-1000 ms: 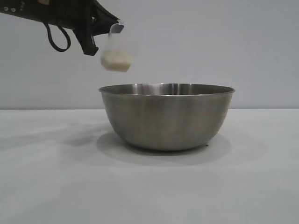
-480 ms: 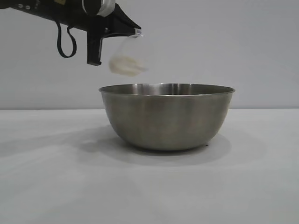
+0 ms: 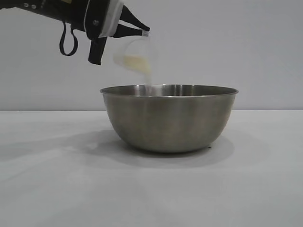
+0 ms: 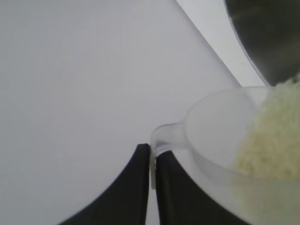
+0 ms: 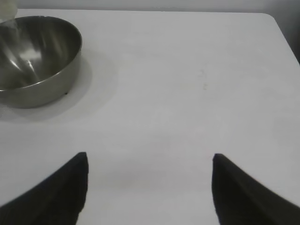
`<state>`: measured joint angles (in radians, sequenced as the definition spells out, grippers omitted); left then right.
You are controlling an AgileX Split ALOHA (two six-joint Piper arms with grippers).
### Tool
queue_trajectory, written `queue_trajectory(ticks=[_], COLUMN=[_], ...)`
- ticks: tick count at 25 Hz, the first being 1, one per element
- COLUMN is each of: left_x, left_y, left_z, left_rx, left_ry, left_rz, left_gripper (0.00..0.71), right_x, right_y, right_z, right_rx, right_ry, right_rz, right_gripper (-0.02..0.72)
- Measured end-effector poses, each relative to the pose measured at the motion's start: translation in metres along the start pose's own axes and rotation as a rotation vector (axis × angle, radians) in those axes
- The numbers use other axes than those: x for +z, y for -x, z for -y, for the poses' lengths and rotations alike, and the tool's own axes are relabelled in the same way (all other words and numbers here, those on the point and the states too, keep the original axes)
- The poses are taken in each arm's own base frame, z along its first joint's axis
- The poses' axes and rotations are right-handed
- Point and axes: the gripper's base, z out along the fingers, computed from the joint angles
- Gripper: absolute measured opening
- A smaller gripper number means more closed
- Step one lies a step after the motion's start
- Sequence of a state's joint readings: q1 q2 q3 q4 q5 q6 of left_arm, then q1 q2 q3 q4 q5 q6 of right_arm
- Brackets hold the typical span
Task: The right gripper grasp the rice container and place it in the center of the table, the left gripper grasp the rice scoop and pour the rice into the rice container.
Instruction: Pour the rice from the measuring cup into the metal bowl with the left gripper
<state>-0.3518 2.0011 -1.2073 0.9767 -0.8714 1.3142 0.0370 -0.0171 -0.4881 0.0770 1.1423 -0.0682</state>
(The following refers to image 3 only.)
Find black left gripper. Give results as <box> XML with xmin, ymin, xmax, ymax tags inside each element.
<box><xmin>86</xmin><ymin>0</ymin><xmax>151</xmax><ymax>66</ymax></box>

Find translucent plastic measuring cup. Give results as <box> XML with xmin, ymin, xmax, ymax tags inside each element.
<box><xmin>112</xmin><ymin>28</ymin><xmax>154</xmax><ymax>74</ymax></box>

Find white rice grains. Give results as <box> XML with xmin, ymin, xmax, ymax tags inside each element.
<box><xmin>121</xmin><ymin>53</ymin><xmax>153</xmax><ymax>92</ymax></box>

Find stainless steel mixing bowl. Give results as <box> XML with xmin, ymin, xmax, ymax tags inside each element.
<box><xmin>99</xmin><ymin>84</ymin><xmax>239</xmax><ymax>153</ymax></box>

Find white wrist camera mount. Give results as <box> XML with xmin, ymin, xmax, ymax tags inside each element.
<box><xmin>83</xmin><ymin>0</ymin><xmax>124</xmax><ymax>39</ymax></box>

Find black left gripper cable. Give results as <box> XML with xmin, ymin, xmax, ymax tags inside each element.
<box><xmin>59</xmin><ymin>22</ymin><xmax>79</xmax><ymax>57</ymax></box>

